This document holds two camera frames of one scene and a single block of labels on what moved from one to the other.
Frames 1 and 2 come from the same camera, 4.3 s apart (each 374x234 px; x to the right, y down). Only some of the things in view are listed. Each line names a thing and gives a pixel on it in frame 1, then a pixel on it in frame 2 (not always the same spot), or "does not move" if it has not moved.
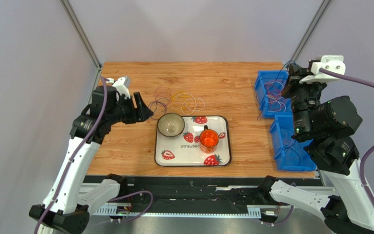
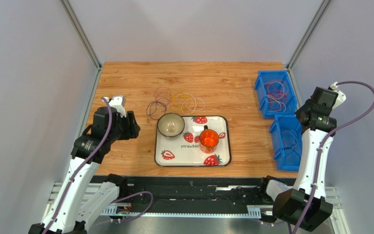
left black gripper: [141, 113] to [132, 130]
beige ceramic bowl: [170, 125] does not move
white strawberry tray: [184, 150] does not move
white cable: [271, 97] does not move
